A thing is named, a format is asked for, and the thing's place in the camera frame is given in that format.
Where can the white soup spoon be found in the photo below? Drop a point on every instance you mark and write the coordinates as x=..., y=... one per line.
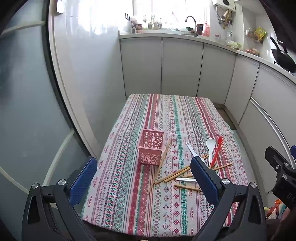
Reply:
x=210, y=143

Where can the pink perforated utensil basket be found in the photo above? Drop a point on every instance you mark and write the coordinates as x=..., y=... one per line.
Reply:
x=150, y=153

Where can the dark curved faucet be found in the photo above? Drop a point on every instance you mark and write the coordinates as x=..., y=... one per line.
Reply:
x=195, y=23

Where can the black wok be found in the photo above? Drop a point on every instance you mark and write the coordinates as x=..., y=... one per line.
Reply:
x=283, y=58

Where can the small potted plants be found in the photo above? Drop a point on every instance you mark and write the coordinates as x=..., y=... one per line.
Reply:
x=153, y=23

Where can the frosted glass door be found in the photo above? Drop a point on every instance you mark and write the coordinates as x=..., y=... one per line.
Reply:
x=27, y=104

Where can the black wall hook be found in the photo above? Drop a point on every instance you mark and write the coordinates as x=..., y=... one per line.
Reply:
x=127, y=16

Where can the kitchen window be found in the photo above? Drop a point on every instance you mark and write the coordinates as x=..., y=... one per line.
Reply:
x=166, y=9

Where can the white kitchen countertop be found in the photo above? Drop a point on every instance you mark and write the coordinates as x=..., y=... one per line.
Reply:
x=161, y=34

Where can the clear glass jar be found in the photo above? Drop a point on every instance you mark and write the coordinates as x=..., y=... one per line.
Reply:
x=229, y=37

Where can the dark bottle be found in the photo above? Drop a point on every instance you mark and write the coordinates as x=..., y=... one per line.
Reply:
x=200, y=29

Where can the white water heater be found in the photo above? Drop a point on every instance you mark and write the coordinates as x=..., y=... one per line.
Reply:
x=224, y=4

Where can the yellow snack packet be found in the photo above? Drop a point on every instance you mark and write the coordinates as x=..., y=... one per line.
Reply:
x=260, y=34

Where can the red plastic spoon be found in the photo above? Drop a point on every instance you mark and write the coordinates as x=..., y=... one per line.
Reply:
x=215, y=153

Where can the white rice paddle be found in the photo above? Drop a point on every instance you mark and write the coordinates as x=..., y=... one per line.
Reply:
x=191, y=148

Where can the hanging kitchen tools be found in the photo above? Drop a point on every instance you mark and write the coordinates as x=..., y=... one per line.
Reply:
x=225, y=19

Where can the red carton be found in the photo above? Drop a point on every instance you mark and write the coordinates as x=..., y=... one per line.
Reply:
x=207, y=29

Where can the patterned striped tablecloth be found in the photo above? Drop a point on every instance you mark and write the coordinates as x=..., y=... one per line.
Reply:
x=138, y=197

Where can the orange plastic bag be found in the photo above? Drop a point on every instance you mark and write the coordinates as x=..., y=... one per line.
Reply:
x=276, y=209

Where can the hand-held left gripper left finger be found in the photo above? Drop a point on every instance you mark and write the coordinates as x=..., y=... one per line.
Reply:
x=84, y=180

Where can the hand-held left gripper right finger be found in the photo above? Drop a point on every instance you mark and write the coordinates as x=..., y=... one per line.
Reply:
x=203, y=179

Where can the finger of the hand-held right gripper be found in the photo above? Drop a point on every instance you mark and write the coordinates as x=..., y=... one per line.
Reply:
x=284, y=183
x=293, y=151

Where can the green leafy vegetable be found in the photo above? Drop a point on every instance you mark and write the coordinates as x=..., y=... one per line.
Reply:
x=234, y=44

